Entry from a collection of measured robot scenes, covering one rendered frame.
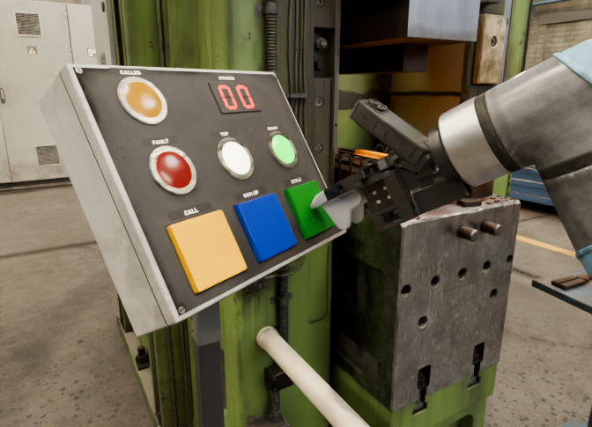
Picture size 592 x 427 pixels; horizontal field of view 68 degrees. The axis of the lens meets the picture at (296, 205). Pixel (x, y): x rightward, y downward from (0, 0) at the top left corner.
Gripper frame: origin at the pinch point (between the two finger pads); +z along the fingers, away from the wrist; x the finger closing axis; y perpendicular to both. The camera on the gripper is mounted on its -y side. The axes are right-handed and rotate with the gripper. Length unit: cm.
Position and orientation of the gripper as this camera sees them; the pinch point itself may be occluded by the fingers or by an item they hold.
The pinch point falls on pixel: (316, 199)
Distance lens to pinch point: 62.6
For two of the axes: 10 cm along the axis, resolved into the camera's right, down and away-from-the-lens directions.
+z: -7.1, 3.5, 6.1
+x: 5.7, -2.1, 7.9
